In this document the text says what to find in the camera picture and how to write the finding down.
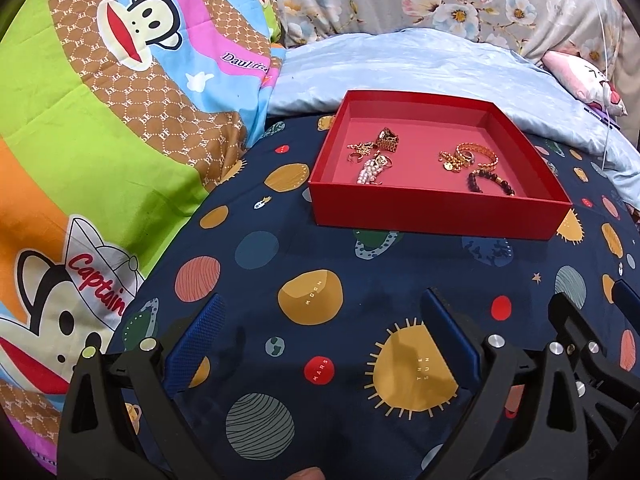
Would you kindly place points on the left hand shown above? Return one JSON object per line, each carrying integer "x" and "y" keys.
{"x": 312, "y": 473}

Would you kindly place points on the gold twisted bangle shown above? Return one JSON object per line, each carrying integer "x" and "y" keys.
{"x": 477, "y": 154}

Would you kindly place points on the pink cartoon plush cushion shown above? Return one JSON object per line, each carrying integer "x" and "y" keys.
{"x": 585, "y": 82}

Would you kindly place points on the red jewelry tray box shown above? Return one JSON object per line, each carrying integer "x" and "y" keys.
{"x": 418, "y": 194}

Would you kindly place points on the gold hoop earring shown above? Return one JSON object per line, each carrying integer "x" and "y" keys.
{"x": 358, "y": 151}

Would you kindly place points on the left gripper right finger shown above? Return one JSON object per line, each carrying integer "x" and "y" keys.
{"x": 483, "y": 367}

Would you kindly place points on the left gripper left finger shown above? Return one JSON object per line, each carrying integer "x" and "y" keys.
{"x": 97, "y": 439}

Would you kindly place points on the pearl cluster earring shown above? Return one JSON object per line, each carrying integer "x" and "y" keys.
{"x": 372, "y": 169}

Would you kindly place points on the grey floral blanket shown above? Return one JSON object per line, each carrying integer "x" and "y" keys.
{"x": 590, "y": 29}

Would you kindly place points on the gold ornate earring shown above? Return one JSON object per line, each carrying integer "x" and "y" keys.
{"x": 387, "y": 141}

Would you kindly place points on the navy planet print sheet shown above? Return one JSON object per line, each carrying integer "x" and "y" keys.
{"x": 324, "y": 359}

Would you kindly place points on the light blue pillow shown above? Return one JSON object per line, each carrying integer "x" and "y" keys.
{"x": 314, "y": 78}

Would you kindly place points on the colourful monkey cartoon quilt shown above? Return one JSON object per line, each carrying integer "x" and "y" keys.
{"x": 118, "y": 117}

